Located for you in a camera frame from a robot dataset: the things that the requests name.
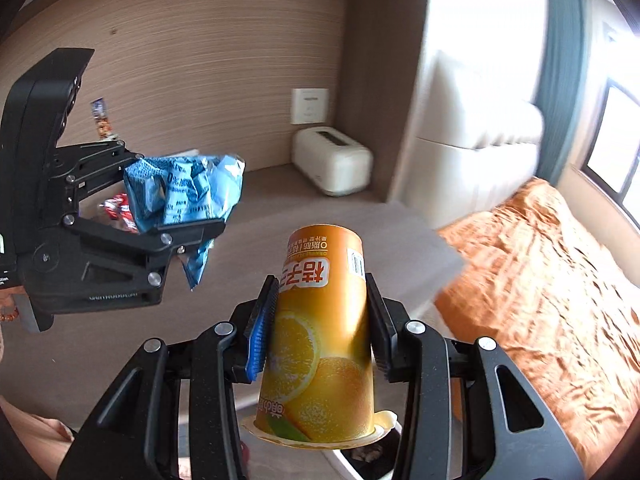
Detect cream padded headboard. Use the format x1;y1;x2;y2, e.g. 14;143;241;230
393;0;548;230

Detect white square trash bin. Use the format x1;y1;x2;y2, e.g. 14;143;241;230
322;422;401;480

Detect white wall socket plate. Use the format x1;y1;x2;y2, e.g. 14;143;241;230
291;88;329;125

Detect orange bed blanket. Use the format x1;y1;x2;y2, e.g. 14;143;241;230
435;178;639;477

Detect orange juice cup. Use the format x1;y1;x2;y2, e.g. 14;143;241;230
242;224;397;450

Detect colourful cartoon wall stickers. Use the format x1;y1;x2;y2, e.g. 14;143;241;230
91;98;119;141

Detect blue snack bag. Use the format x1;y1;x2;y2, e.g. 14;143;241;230
122;154;248;292

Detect red white snack bag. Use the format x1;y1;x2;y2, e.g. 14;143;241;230
98;193;139;234

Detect white ribbed tissue box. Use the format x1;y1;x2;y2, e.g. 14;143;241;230
292;126;373;196

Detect window with dark frame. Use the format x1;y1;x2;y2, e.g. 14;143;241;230
582;79;639;226

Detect grey-green curtain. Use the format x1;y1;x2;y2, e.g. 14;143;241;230
535;0;588;185

